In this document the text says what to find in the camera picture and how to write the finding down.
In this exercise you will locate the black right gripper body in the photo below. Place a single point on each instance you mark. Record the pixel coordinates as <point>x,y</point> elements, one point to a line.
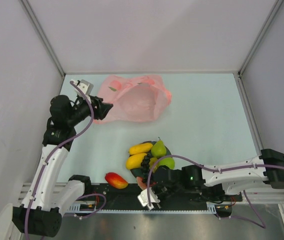
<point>164,193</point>

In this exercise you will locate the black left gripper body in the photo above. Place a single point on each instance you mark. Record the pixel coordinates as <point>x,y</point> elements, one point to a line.
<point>97,112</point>

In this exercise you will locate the green fake apple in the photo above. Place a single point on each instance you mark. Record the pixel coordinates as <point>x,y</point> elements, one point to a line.
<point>168,162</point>

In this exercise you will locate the red fake watermelon slice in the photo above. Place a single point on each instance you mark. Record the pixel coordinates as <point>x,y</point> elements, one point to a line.
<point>140,183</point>

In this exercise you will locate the yellow fake starfruit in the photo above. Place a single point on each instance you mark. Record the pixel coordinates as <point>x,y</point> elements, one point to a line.
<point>152,161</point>

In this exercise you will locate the green fake guava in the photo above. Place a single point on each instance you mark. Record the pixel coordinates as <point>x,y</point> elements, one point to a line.
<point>159,149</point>

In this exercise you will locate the pink plastic bag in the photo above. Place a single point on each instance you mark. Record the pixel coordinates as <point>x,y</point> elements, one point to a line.
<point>137,99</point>

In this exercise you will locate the yellow fake mango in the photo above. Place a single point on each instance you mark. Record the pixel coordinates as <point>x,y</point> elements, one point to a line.
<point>134,161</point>

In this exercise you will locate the yellow fake banana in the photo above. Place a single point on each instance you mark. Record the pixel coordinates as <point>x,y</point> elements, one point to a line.
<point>140,148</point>

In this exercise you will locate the red orange fake mango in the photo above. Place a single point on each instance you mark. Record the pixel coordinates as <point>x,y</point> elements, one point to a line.
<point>116,180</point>

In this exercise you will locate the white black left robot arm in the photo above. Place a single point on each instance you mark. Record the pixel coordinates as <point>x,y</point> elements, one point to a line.
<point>40,212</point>

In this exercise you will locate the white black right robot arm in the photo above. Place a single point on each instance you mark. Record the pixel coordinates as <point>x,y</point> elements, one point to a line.
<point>267,168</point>

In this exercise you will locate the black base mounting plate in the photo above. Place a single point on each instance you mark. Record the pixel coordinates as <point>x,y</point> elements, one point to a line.
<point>172,200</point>

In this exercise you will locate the blue ceramic plate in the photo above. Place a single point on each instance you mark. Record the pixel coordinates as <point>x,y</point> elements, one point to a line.
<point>138,172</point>

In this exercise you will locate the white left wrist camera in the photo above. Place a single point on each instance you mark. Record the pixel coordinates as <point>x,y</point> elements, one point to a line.
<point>82,88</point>

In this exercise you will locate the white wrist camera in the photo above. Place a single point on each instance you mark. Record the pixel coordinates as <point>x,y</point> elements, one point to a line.
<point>148,199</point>
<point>82,88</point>

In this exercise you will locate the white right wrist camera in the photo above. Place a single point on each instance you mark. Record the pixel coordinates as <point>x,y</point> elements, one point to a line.
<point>148,199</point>

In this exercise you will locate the white slotted cable duct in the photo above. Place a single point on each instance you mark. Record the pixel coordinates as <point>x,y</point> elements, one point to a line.
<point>82,207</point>

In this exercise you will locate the aluminium frame rail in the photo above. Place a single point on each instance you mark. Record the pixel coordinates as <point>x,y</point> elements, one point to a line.
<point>30,13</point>

